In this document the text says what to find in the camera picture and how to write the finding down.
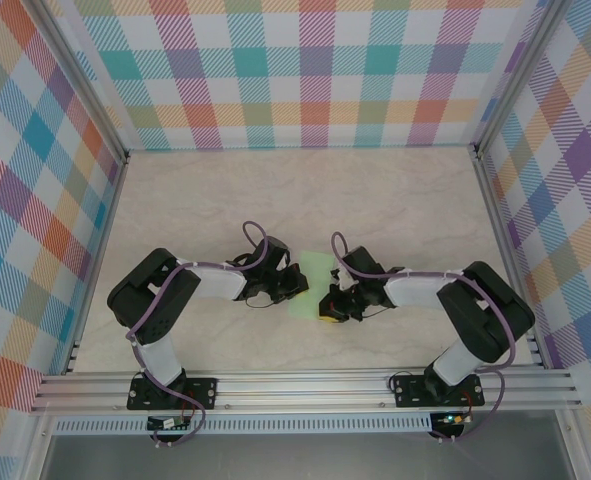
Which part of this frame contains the light green paper sheet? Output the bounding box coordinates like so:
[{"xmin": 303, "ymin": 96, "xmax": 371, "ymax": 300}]
[{"xmin": 285, "ymin": 249, "xmax": 337, "ymax": 321}]

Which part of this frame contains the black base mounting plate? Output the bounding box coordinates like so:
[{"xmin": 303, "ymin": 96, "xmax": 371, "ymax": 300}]
[
  {"xmin": 126, "ymin": 377, "xmax": 220, "ymax": 412},
  {"xmin": 393, "ymin": 375, "xmax": 486, "ymax": 409}
]

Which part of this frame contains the grey metal panel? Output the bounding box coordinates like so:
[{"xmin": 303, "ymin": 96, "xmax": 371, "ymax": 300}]
[{"xmin": 39, "ymin": 432, "xmax": 576, "ymax": 480}]

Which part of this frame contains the dark circuit board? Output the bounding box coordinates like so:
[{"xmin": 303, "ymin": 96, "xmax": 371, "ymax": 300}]
[{"xmin": 146, "ymin": 416, "xmax": 191, "ymax": 431}]

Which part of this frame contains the thin black gripper wire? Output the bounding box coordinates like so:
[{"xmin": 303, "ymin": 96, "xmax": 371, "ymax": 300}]
[
  {"xmin": 357, "ymin": 303, "xmax": 397, "ymax": 320},
  {"xmin": 243, "ymin": 293, "xmax": 282, "ymax": 309}
]

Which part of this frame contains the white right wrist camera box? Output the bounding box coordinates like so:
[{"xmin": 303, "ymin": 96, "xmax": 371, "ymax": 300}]
[{"xmin": 330, "ymin": 268, "xmax": 359, "ymax": 291}]

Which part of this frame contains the purple cable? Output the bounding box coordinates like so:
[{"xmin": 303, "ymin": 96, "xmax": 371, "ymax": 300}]
[
  {"xmin": 329, "ymin": 231, "xmax": 519, "ymax": 446},
  {"xmin": 126, "ymin": 220, "xmax": 272, "ymax": 449}
]

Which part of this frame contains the long aluminium base rail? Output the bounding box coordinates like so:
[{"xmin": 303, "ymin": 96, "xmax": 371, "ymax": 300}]
[{"xmin": 28, "ymin": 367, "xmax": 584, "ymax": 414}]

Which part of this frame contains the thin black base cable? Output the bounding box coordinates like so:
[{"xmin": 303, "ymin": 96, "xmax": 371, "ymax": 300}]
[{"xmin": 387, "ymin": 362, "xmax": 429, "ymax": 393}]

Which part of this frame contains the slotted grey cable duct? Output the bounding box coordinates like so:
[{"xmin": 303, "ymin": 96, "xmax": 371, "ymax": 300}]
[{"xmin": 52, "ymin": 412, "xmax": 434, "ymax": 435}]

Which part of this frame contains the aluminium side rail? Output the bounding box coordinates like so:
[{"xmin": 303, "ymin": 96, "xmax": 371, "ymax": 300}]
[
  {"xmin": 472, "ymin": 147, "xmax": 550, "ymax": 371},
  {"xmin": 62, "ymin": 152, "xmax": 131, "ymax": 376}
]

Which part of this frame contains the aluminium frame post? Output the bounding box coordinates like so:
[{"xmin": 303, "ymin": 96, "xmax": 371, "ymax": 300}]
[
  {"xmin": 22, "ymin": 0, "xmax": 131, "ymax": 164},
  {"xmin": 471, "ymin": 0, "xmax": 579, "ymax": 159}
]

